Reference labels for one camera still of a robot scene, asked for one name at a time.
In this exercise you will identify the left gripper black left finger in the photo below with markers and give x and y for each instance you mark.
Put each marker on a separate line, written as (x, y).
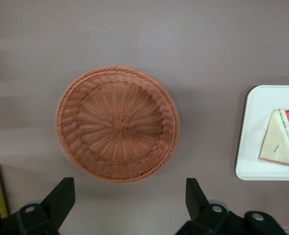
(36, 220)

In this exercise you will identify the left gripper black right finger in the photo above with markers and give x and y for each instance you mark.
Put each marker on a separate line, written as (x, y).
(213, 220)

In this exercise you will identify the triangular sandwich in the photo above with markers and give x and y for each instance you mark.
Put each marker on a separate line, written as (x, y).
(276, 142)

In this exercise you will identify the cream rectangular tray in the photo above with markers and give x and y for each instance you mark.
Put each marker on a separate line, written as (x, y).
(254, 122)

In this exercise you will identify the round brown wicker basket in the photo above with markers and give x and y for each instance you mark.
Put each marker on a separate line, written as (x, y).
(117, 124)

